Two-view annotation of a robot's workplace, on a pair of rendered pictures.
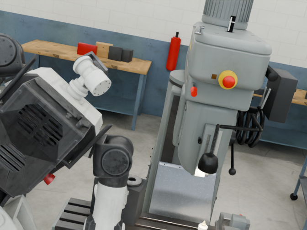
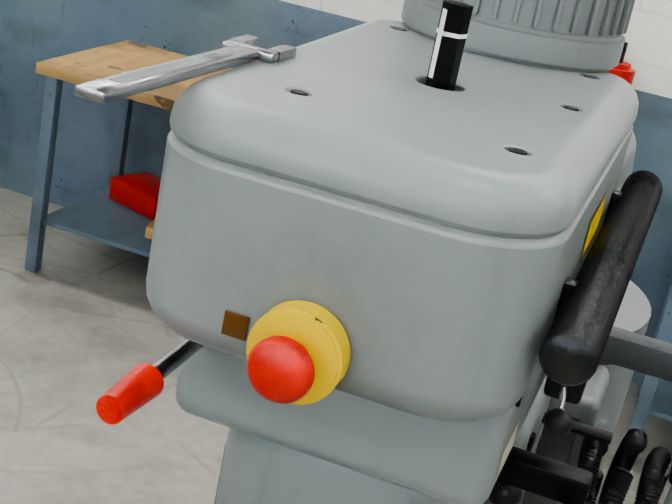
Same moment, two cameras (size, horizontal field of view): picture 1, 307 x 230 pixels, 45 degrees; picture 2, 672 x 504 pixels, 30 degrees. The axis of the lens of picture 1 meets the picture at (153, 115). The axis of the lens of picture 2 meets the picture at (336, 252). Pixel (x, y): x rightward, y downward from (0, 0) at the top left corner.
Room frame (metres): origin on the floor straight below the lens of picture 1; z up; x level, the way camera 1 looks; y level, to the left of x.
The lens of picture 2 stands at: (0.53, -0.39, 2.07)
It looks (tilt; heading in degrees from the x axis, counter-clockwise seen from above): 20 degrees down; 14
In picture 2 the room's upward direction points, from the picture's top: 11 degrees clockwise
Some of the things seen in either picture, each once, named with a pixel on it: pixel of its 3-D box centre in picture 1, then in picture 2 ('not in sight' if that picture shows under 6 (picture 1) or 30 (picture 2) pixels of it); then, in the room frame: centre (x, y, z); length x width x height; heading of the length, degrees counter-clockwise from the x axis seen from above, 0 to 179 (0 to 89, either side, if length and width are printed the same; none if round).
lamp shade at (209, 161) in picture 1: (209, 161); not in sight; (1.23, -0.23, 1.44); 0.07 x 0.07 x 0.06
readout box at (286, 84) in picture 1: (279, 95); not in sight; (1.71, -0.57, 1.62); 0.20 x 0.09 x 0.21; 179
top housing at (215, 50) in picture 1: (224, 52); (422, 182); (1.43, -0.22, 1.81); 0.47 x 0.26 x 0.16; 179
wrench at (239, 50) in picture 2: (198, 29); (192, 66); (1.26, -0.09, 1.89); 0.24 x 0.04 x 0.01; 176
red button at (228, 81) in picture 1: (228, 81); (284, 366); (1.16, -0.22, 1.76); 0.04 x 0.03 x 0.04; 89
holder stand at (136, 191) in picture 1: (119, 194); not in sight; (1.48, 0.09, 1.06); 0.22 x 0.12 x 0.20; 77
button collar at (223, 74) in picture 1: (227, 79); (298, 352); (1.18, -0.22, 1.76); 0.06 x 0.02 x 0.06; 89
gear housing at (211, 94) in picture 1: (216, 82); (398, 326); (1.46, -0.23, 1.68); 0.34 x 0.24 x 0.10; 179
